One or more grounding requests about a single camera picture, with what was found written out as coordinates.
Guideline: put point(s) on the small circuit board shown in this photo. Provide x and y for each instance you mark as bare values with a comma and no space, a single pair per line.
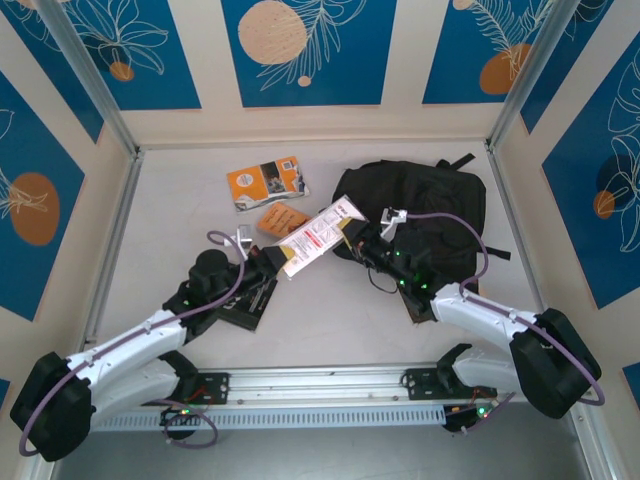
180,412
480,412

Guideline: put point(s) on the black right mount plate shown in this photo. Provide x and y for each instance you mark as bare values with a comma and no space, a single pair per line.
417,385

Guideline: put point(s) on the orange Huckleberry Finn paperback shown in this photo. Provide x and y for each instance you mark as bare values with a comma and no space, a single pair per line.
280,220

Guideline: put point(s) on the white red yellow blister pack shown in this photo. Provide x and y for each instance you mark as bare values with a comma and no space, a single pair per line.
320,235

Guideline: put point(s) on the black backpack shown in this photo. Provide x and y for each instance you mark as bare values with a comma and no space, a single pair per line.
430,190

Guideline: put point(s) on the torn orange white booklet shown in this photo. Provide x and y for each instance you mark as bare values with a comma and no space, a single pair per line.
265,182

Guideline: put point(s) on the aluminium frame post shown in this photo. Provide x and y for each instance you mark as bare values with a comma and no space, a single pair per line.
90,75
540,55

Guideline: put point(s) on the black book yellow title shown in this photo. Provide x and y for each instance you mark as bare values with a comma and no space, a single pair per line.
250,310

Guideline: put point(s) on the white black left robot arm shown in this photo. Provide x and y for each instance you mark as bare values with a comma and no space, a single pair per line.
125,350

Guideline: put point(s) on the black mount plate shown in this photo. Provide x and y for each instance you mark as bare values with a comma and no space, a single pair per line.
217,387
417,385

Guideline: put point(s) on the black left mount plate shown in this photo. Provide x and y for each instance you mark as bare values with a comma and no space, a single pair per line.
217,387

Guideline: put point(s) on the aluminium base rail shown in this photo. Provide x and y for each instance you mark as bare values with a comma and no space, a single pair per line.
320,385

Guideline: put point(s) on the aluminium table side rail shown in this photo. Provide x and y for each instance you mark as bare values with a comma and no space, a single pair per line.
125,215
582,445

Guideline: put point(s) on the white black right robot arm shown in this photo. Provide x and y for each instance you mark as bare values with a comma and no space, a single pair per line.
480,312

